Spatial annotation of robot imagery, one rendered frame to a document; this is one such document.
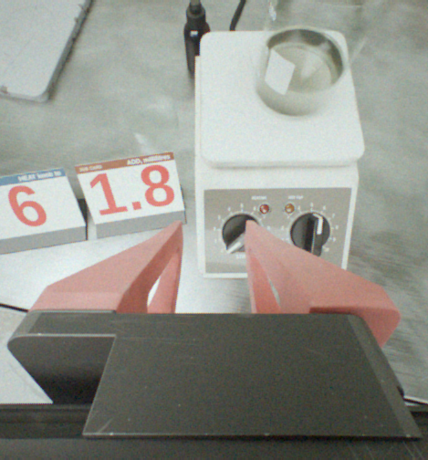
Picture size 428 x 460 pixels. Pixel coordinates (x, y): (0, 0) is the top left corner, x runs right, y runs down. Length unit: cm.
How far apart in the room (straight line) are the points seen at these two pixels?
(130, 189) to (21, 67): 21
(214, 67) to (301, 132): 9
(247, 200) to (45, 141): 24
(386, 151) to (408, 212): 7
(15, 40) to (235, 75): 29
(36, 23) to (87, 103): 13
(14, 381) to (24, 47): 36
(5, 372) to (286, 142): 31
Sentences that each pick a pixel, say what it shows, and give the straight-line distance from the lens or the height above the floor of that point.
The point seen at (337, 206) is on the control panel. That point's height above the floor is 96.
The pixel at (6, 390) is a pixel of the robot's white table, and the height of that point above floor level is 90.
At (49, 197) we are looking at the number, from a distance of 29.
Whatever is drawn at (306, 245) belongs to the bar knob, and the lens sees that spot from 22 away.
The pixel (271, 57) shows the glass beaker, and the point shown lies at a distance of 19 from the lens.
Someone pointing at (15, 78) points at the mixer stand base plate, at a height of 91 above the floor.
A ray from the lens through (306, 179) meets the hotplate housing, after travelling 22.
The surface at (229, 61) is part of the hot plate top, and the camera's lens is 24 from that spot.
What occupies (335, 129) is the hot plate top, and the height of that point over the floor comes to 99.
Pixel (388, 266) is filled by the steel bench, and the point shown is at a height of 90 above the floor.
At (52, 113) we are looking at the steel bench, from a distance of 37.
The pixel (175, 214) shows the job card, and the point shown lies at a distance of 26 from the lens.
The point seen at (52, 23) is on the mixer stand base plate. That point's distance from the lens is 45.
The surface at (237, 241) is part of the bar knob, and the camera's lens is 20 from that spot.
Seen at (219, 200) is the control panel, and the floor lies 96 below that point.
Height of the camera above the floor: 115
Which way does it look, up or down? 76 degrees down
